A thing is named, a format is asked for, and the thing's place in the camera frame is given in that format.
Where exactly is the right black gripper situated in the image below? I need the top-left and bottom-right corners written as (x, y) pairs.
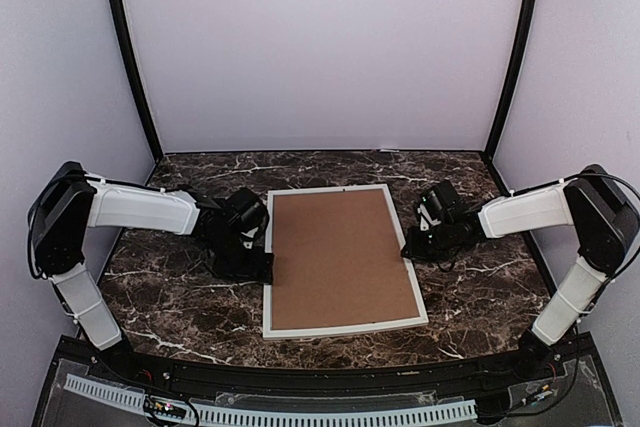
top-left (401, 220), bottom-right (455, 263)

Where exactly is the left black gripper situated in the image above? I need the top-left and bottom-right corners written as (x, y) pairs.
top-left (206, 232), bottom-right (275, 285)

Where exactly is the brown cardboard backing board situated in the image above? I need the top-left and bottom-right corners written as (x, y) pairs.
top-left (269, 189), bottom-right (421, 332)

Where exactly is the white picture frame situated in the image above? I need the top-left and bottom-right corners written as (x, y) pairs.
top-left (261, 183), bottom-right (429, 341)

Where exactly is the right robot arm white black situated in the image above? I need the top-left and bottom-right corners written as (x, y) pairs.
top-left (401, 164), bottom-right (639, 381)

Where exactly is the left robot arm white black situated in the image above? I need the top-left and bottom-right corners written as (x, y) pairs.
top-left (26, 161), bottom-right (274, 383)

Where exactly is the small green circuit board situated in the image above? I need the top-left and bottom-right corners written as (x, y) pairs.
top-left (143, 397), bottom-right (187, 420)

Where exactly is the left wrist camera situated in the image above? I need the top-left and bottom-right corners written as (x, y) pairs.
top-left (240, 229), bottom-right (257, 250)

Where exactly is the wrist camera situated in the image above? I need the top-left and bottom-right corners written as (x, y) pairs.
top-left (240, 229), bottom-right (257, 250)
top-left (416, 203), bottom-right (440, 231)

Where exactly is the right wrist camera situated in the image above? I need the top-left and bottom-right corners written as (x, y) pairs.
top-left (416, 203), bottom-right (440, 231)

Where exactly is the black front rail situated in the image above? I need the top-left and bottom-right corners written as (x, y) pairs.
top-left (72, 343), bottom-right (568, 398)

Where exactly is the white slotted cable duct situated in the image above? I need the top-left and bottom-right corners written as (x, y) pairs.
top-left (63, 374), bottom-right (477, 426)

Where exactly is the left black corner post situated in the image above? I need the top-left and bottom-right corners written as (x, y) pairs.
top-left (108, 0), bottom-right (164, 162)

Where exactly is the black corner post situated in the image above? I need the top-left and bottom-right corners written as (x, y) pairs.
top-left (108, 0), bottom-right (164, 162)
top-left (483, 0), bottom-right (536, 162)

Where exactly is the right black corner post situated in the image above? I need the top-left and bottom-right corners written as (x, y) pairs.
top-left (483, 0), bottom-right (536, 162)

